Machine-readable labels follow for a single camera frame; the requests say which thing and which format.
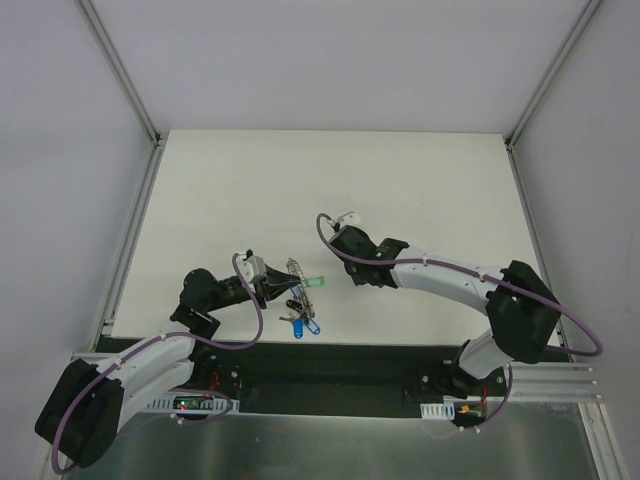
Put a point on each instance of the left aluminium frame post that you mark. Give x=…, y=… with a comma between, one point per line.
x=105, y=43

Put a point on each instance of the black tag key on ring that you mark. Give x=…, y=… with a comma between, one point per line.
x=294, y=305

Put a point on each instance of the slotted cable duct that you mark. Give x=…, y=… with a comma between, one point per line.
x=438, y=411
x=189, y=404

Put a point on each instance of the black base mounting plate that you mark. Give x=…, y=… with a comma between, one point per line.
x=335, y=380

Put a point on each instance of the blue key tag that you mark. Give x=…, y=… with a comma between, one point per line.
x=298, y=328
x=312, y=326

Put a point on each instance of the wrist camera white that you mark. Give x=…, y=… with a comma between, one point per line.
x=251, y=267
x=350, y=218

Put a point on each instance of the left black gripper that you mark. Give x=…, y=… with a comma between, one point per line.
x=265, y=288

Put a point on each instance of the metal disc keyring organizer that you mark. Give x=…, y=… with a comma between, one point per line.
x=300, y=291

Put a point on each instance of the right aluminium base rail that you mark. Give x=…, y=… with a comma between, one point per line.
x=555, y=382

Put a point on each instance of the left slotted cable duct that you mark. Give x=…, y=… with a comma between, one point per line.
x=189, y=404

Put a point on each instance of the blue key tag inner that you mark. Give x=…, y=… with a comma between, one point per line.
x=312, y=326

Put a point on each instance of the right aluminium frame post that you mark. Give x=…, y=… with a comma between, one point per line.
x=571, y=39

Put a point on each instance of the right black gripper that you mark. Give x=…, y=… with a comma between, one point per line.
x=347, y=240

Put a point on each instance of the green tag key on ring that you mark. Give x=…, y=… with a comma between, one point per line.
x=314, y=282

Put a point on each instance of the blue key tag outer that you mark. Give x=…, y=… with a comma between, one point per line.
x=298, y=328

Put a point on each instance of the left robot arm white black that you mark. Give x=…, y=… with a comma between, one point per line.
x=91, y=402

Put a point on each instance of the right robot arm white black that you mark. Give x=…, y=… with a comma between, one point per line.
x=513, y=300

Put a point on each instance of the right slotted cable duct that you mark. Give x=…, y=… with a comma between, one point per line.
x=438, y=411

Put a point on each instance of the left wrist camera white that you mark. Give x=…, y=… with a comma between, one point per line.
x=251, y=267

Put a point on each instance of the aluminium frame post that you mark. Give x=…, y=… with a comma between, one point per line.
x=571, y=39
x=105, y=43

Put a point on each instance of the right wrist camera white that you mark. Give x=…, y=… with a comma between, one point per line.
x=350, y=218

